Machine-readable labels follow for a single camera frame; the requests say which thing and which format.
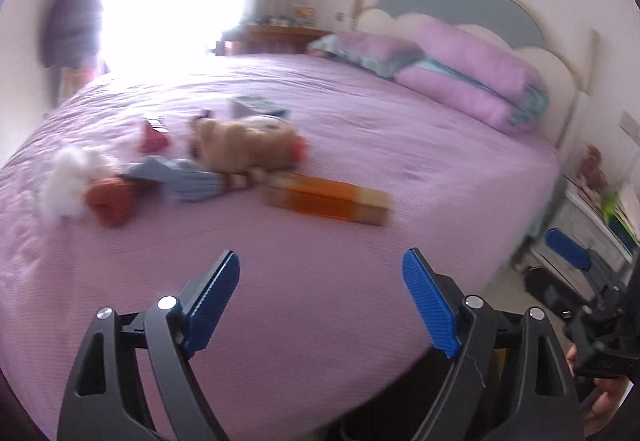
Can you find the rust orange knit cloth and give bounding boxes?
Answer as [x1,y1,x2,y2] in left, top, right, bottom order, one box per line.
[85,175,151,227]

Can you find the orange rectangular box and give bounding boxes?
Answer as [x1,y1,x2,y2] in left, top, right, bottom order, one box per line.
[265,172,393,227]

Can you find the white fluffy plush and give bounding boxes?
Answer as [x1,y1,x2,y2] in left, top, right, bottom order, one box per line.
[40,146,120,224]

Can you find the grey blue sock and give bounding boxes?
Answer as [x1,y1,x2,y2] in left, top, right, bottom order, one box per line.
[121,156,262,203]

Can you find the red snack wrapper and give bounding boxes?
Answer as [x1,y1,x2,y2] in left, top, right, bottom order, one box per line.
[139,119,171,155]

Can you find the brown teddy plush toy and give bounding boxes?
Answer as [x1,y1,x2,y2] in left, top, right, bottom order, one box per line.
[190,115,308,173]

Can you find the dark maroon hair scrunchie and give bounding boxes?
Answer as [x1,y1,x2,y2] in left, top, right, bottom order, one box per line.
[198,109,215,119]

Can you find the person's right hand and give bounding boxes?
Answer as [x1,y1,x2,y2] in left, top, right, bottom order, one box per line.
[582,376,631,438]

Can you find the white nightstand with drawers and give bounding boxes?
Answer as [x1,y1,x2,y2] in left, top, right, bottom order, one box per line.
[514,176,632,298]

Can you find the items on nightstand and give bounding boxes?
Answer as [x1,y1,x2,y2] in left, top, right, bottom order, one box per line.
[576,144,639,253]

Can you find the blue cloud headboard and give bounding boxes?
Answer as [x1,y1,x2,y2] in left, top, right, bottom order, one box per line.
[350,0,599,159]

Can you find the purple dotted bed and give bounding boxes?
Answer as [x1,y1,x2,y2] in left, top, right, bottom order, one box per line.
[1,55,560,440]

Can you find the purple pillow teal ruffle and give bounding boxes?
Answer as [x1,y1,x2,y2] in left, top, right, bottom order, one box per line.
[307,31,424,79]

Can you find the blue white tissue box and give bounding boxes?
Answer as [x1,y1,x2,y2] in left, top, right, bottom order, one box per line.
[230,94,290,119]

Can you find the dark coats on rack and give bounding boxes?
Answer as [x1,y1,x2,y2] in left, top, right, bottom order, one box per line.
[39,0,102,68]

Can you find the wooden desk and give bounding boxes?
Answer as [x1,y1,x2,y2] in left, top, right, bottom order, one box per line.
[215,25,330,56]

